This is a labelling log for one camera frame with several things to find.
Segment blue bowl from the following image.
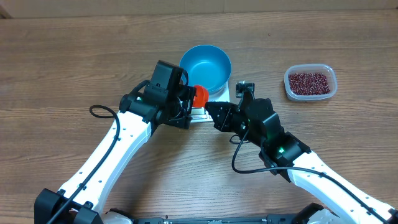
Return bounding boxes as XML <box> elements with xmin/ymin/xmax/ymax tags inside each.
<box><xmin>179</xmin><ymin>45</ymin><xmax>232</xmax><ymax>94</ymax></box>

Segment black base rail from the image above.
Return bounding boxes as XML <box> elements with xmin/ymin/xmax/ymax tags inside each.
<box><xmin>105</xmin><ymin>203</ymin><xmax>343</xmax><ymax>224</ymax></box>

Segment red scoop blue handle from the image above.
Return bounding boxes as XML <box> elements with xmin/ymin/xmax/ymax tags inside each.
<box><xmin>193</xmin><ymin>85</ymin><xmax>209</xmax><ymax>108</ymax></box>

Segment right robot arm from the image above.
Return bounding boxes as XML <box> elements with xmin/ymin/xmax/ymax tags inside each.
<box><xmin>205</xmin><ymin>98</ymin><xmax>397</xmax><ymax>223</ymax></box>

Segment white digital kitchen scale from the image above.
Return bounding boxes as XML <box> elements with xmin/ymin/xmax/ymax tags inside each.
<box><xmin>189</xmin><ymin>83</ymin><xmax>230</xmax><ymax>123</ymax></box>

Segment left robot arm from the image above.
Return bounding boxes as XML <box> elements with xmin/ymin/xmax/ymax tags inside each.
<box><xmin>34</xmin><ymin>80</ymin><xmax>196</xmax><ymax>223</ymax></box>

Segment clear plastic container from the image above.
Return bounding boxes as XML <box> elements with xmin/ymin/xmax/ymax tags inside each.
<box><xmin>284</xmin><ymin>63</ymin><xmax>338</xmax><ymax>101</ymax></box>

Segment red adzuki beans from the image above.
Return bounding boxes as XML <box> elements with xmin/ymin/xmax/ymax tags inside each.
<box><xmin>288</xmin><ymin>73</ymin><xmax>330</xmax><ymax>95</ymax></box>

